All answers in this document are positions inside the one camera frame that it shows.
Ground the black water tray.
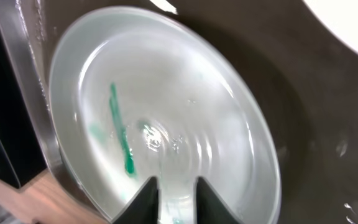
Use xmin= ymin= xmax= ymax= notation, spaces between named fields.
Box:
xmin=0 ymin=35 xmax=46 ymax=189

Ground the white plate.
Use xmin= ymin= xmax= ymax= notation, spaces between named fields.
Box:
xmin=304 ymin=0 xmax=358 ymax=54
xmin=49 ymin=6 xmax=281 ymax=223

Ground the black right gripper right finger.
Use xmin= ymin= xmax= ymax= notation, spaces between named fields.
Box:
xmin=195 ymin=177 xmax=241 ymax=224

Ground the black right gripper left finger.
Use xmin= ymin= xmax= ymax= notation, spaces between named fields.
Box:
xmin=111 ymin=177 xmax=159 ymax=224

